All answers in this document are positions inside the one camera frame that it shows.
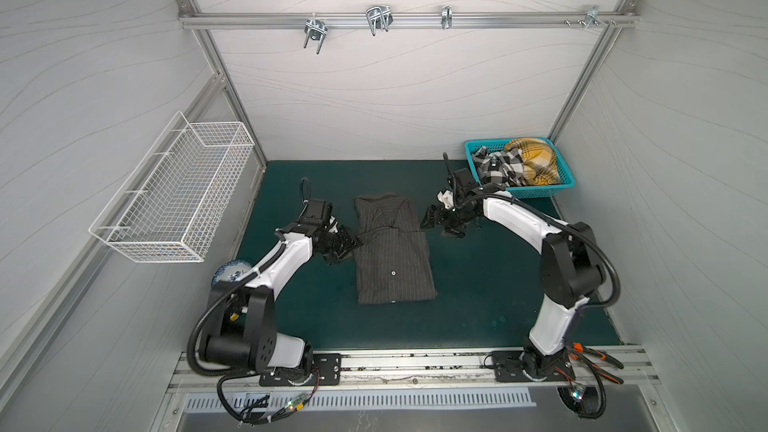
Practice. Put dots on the aluminium crossbar rail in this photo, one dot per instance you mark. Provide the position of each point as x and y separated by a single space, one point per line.
401 20

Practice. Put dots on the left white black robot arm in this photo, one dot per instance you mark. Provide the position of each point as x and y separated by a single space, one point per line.
237 333

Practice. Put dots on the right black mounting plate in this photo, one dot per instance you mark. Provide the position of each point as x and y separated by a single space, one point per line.
510 366

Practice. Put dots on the yellow plaid shirt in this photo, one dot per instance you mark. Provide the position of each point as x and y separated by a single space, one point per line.
533 162

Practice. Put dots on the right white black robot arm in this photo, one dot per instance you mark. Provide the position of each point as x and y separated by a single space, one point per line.
575 273

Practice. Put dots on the metal u-bolt clamp left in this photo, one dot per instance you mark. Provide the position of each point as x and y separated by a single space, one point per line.
315 30

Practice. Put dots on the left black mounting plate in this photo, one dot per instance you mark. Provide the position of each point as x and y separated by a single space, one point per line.
323 369

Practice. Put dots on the metal bracket clamp right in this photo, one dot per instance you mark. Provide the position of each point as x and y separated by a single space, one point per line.
591 19

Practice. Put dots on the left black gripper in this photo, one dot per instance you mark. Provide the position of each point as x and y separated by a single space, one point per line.
348 242

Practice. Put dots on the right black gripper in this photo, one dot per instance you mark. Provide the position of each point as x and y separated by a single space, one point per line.
443 214

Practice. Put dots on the teal plastic basket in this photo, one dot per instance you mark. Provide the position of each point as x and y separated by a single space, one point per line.
525 192

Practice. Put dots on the white wire wall basket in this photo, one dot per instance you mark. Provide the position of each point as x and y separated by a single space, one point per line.
171 204

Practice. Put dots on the metal u-bolt clamp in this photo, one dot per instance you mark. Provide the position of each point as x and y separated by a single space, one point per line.
379 17
315 30

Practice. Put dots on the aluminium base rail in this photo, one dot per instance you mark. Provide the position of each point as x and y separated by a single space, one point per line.
430 368

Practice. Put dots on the dark grey striped shirt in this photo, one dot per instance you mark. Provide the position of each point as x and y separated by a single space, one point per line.
393 261

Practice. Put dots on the white ventilation grille strip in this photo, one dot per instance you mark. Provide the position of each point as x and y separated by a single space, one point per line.
377 399

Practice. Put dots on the black mounting plate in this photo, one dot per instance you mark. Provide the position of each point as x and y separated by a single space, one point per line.
323 369
510 366

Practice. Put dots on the metal u-bolt clamp middle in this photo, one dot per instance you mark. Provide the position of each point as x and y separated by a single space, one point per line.
379 17

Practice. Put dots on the black white plaid shirt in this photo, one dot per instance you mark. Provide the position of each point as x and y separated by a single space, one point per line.
505 167

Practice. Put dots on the blue white ceramic plate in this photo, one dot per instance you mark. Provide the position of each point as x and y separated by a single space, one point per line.
231 272

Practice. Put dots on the small metal hook clamp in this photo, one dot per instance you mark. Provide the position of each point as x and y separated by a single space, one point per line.
446 17

